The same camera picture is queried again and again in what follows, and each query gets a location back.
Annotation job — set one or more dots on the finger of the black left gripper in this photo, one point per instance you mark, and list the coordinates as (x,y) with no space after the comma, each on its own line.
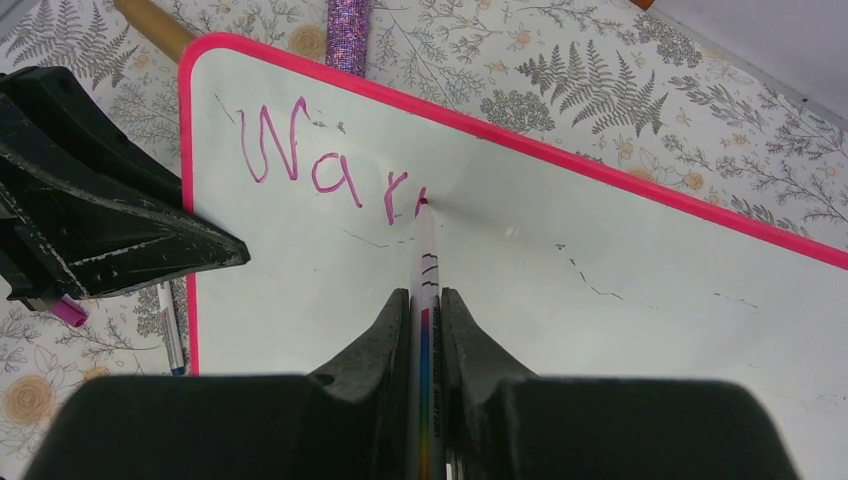
(86,213)

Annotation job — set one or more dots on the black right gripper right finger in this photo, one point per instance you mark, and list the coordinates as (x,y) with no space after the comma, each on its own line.
(478,435)

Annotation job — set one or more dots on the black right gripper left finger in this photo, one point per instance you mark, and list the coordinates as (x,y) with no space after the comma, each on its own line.
(364,398)

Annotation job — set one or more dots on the magenta marker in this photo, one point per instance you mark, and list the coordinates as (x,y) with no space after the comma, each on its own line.
(426,452)

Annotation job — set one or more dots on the magenta marker cap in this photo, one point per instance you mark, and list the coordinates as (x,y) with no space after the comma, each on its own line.
(70,312)

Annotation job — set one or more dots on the pink framed whiteboard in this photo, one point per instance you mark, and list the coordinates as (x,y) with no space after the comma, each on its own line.
(574,267)

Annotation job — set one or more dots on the blue capped marker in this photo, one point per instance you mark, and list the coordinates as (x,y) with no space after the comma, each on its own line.
(171,334)

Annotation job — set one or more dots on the brown wooden toy microphone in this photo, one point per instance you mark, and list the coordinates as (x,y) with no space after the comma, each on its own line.
(159,27)

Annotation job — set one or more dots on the purple patterned toy microphone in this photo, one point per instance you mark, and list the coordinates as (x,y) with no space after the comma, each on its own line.
(347,35)

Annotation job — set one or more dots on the floral patterned table mat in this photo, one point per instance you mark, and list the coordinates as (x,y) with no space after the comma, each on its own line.
(717,134)

